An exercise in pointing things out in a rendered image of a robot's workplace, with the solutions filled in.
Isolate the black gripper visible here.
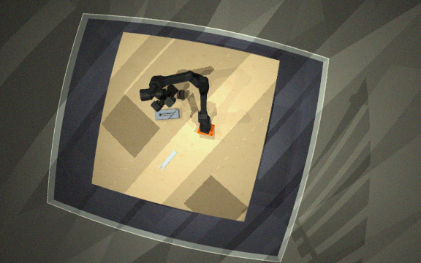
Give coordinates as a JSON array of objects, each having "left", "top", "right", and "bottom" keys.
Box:
[{"left": 151, "top": 85, "right": 178, "bottom": 112}]

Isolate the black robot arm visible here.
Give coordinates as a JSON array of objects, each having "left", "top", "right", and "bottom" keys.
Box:
[{"left": 140, "top": 71, "right": 211, "bottom": 134}]

